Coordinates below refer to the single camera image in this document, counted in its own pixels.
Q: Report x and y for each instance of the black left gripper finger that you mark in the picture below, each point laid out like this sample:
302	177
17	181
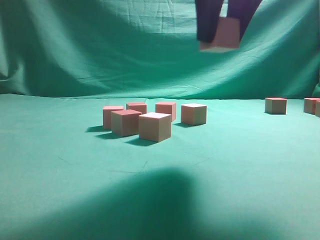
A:
207	18

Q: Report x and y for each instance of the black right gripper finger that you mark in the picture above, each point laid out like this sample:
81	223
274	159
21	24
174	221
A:
243	10

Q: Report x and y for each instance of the pink cube column second-far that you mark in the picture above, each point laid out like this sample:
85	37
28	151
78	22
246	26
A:
227	37

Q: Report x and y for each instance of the pink cube column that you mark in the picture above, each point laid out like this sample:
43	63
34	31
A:
276	105
317	108
310	105
154	126

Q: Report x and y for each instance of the pink cube moved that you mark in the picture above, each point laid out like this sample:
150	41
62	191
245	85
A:
194	114
125	122
167	108
107	119
137	106

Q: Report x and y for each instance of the green cloth backdrop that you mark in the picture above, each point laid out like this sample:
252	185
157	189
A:
244	175

